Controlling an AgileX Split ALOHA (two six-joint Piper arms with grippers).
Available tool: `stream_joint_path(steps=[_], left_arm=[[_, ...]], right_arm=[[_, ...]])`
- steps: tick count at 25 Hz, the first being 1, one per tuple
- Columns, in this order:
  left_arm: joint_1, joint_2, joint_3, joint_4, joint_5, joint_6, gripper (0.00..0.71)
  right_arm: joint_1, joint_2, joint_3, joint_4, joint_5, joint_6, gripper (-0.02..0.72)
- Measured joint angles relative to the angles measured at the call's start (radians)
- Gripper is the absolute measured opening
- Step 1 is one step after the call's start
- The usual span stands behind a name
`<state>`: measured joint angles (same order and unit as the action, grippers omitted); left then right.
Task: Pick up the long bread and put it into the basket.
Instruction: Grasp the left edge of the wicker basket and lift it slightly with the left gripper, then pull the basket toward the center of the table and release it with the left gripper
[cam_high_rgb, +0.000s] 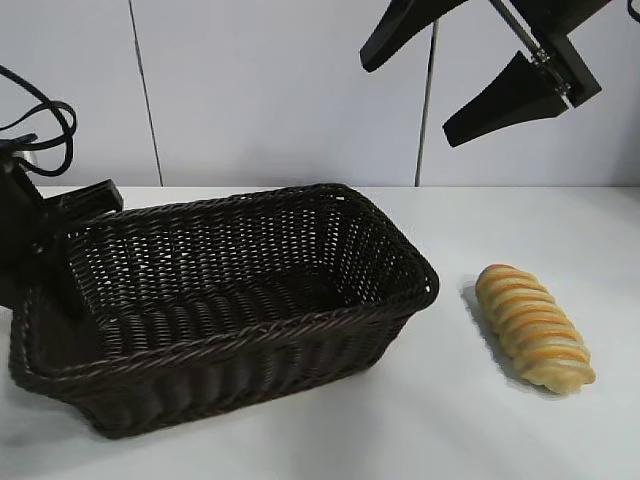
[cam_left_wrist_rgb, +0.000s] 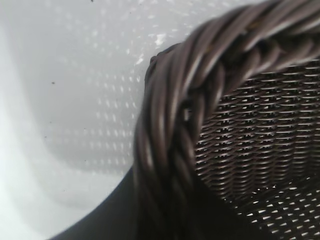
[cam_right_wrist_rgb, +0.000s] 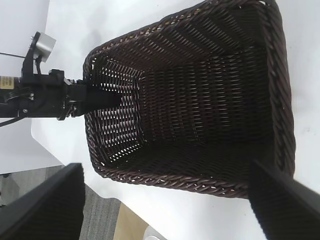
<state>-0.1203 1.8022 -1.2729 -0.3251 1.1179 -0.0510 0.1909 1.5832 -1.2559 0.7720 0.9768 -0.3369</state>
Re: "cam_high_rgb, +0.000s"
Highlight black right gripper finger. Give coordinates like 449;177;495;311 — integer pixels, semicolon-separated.
359;0;472;74

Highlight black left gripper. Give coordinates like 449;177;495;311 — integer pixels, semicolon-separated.
0;134;124;324

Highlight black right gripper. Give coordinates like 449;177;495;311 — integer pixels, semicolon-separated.
441;0;619;149

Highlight dark brown woven basket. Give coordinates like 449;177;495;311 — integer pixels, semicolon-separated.
7;182;441;441

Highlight long striped bread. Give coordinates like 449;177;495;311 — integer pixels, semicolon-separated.
473;263;598;396

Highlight black cable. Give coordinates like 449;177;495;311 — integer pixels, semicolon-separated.
0;64;79;179

